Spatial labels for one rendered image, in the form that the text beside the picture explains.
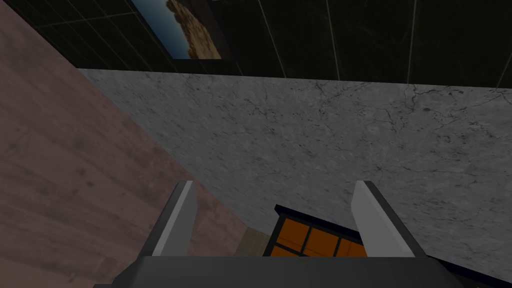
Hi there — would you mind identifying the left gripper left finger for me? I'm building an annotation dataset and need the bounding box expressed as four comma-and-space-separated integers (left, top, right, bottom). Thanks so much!
137, 179, 199, 258

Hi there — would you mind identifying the landscape wall picture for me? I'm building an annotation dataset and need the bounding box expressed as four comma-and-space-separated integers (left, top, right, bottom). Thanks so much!
130, 0, 222, 61

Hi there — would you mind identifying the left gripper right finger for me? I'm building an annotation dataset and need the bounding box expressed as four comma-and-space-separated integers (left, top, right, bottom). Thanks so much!
350, 179, 428, 258

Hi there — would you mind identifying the orange cupboard with black frame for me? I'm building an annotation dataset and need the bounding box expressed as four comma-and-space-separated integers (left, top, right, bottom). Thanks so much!
261, 203, 512, 288

